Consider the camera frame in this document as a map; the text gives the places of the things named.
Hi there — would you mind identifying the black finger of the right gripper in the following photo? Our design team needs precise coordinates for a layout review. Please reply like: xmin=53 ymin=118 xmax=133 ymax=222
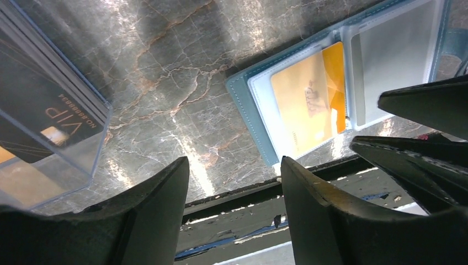
xmin=377 ymin=75 xmax=467 ymax=140
xmin=350 ymin=136 xmax=467 ymax=214

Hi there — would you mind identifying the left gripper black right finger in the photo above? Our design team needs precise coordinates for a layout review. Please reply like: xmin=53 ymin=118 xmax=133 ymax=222
xmin=280 ymin=157 xmax=467 ymax=264

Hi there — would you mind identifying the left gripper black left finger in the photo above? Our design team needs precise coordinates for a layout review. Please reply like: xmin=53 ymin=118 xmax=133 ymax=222
xmin=1 ymin=157 xmax=190 ymax=264

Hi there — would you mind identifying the gold VIP credit card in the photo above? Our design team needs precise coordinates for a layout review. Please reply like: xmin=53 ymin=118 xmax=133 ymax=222
xmin=270 ymin=41 xmax=347 ymax=158

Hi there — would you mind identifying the light blue card holder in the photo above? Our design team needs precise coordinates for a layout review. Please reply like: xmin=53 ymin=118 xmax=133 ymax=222
xmin=226 ymin=1 xmax=467 ymax=166

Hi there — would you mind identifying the clear box with gold cards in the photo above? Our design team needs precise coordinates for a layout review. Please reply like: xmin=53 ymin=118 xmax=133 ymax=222
xmin=1 ymin=1 xmax=112 ymax=210

